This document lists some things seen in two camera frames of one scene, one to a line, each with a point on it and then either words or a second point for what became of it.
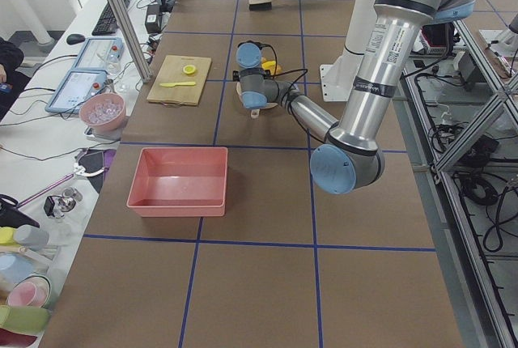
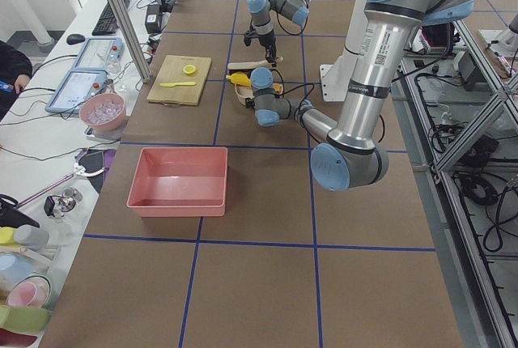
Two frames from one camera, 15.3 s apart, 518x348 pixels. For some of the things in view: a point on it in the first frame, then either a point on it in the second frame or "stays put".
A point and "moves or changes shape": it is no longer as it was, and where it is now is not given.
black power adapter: [153, 21] stays put
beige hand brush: [265, 3] moves or changes shape
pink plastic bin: [180, 182] stays put
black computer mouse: [75, 38] stays put
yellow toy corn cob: [271, 65] to [239, 78]
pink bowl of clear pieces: [104, 112] stays put
